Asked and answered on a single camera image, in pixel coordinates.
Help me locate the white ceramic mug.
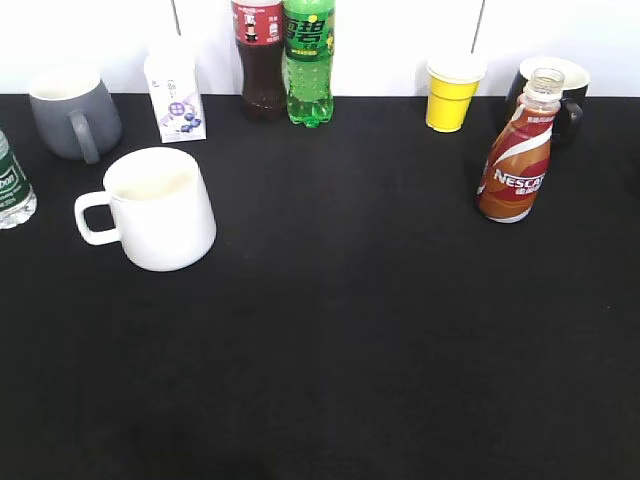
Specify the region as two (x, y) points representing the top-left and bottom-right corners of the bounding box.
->
(74, 147), (217, 272)

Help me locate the brown nescafe coffee bottle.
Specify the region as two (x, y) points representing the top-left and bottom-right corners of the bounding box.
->
(476, 68), (564, 224)

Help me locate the yellow paper cup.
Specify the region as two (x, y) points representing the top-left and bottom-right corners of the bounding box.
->
(425, 53), (487, 133)

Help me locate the green sprite bottle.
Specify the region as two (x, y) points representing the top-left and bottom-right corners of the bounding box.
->
(283, 0), (336, 128)

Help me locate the dark cola bottle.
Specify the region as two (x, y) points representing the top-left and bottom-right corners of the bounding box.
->
(231, 0), (286, 121)

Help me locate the white blueberry milk carton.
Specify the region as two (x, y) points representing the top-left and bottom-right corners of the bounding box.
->
(143, 38), (207, 144)

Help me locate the grey ceramic mug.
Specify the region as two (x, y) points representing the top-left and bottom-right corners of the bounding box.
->
(28, 65), (122, 165)

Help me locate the black ceramic mug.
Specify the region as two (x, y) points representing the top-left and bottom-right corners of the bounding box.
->
(504, 56), (591, 148)

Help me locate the green label water bottle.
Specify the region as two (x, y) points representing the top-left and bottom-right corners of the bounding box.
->
(0, 132), (37, 230)

